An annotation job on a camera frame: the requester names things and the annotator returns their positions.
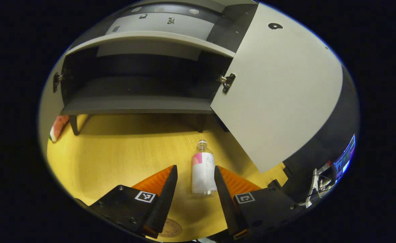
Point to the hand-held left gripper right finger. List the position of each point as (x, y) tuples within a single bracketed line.
[(226, 209)]

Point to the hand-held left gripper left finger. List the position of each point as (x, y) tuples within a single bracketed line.
[(164, 206)]

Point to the clear bottle with pink label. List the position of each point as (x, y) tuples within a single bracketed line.
[(203, 175)]

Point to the grey and white cabinet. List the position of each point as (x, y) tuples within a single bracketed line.
[(134, 103)]

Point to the metal cabinet door hinge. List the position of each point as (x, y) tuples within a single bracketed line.
[(57, 81), (226, 82)]

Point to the white cabinet shelf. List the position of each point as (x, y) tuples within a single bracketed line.
[(150, 37)]

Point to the computer monitor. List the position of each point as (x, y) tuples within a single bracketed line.
[(344, 158)]

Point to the red watermelon slice toy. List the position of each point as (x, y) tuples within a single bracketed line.
[(59, 126)]

